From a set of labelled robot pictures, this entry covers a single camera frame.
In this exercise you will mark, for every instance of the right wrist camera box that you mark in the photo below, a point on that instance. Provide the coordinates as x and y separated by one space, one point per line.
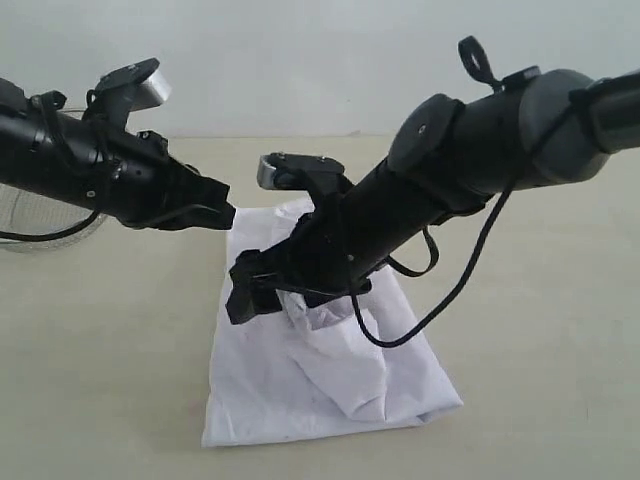
287 171

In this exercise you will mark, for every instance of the white t-shirt with red print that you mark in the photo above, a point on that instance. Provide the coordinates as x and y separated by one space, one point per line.
302 374

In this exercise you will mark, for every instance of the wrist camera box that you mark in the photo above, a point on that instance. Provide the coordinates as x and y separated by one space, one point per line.
287 171
134 87

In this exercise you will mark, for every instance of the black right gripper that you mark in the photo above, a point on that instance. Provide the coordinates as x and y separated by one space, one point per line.
327 248

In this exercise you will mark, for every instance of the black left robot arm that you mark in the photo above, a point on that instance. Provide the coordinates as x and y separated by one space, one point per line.
43 151

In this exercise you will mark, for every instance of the metal wire mesh basket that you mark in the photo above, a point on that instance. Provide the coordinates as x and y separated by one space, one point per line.
28 213

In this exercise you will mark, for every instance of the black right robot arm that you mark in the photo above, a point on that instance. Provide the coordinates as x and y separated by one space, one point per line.
449 158

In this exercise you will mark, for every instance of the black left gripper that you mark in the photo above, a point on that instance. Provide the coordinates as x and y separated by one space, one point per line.
136 181

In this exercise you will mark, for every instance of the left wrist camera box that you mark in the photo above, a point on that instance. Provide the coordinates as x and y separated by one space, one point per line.
134 87

